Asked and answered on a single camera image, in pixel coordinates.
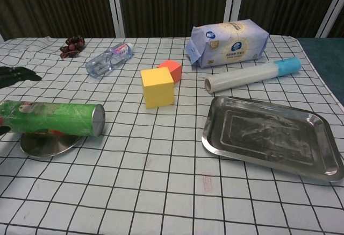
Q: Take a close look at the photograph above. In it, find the yellow cube block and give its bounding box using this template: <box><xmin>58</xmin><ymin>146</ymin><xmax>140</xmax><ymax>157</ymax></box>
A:
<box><xmin>140</xmin><ymin>67</ymin><xmax>175</xmax><ymax>109</ymax></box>

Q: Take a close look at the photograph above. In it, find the cling film roll blue end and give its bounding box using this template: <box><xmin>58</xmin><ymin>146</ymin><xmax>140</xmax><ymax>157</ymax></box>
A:
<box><xmin>204</xmin><ymin>57</ymin><xmax>302</xmax><ymax>95</ymax></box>

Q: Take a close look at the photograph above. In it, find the dark red grape bunch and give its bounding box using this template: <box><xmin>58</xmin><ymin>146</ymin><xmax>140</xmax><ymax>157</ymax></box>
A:
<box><xmin>59</xmin><ymin>35</ymin><xmax>86</xmax><ymax>59</ymax></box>

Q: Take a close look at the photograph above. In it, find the brown folding screen white frame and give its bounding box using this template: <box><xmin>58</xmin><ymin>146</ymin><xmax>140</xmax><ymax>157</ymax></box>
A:
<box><xmin>0</xmin><ymin>0</ymin><xmax>344</xmax><ymax>41</ymax></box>

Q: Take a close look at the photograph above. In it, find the orange cube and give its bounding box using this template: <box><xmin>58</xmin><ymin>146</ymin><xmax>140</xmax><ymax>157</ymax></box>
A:
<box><xmin>156</xmin><ymin>60</ymin><xmax>183</xmax><ymax>85</ymax></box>

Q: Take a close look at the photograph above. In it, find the pale blue tissue pack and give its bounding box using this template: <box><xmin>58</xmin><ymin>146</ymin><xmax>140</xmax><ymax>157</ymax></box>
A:
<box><xmin>185</xmin><ymin>19</ymin><xmax>270</xmax><ymax>68</ymax></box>

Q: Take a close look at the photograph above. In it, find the clear plastic water bottle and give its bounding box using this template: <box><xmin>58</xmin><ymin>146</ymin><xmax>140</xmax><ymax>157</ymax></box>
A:
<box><xmin>85</xmin><ymin>42</ymin><xmax>134</xmax><ymax>79</ymax></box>

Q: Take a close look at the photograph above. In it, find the dark blue table mat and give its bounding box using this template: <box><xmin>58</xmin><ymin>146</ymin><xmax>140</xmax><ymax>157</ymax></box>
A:
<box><xmin>295</xmin><ymin>37</ymin><xmax>344</xmax><ymax>104</ymax></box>

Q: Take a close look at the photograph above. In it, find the round metal plate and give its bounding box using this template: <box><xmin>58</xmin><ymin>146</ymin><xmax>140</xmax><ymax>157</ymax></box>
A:
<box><xmin>19</xmin><ymin>129</ymin><xmax>86</xmax><ymax>158</ymax></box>

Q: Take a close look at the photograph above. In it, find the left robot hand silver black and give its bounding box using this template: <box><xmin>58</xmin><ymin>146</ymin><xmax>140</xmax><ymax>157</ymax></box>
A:
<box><xmin>0</xmin><ymin>66</ymin><xmax>43</xmax><ymax>136</ymax></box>

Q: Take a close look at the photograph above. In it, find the rectangular metal tray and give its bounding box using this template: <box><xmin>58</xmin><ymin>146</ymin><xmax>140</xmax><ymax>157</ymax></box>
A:
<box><xmin>201</xmin><ymin>96</ymin><xmax>344</xmax><ymax>183</ymax></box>

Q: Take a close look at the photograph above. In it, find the green chip can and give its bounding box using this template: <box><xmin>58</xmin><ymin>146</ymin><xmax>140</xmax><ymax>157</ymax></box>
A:
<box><xmin>0</xmin><ymin>99</ymin><xmax>106</xmax><ymax>138</ymax></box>

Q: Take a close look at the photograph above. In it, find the white checked tablecloth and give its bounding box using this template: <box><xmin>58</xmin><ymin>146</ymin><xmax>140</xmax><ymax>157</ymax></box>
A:
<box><xmin>0</xmin><ymin>34</ymin><xmax>344</xmax><ymax>235</ymax></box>

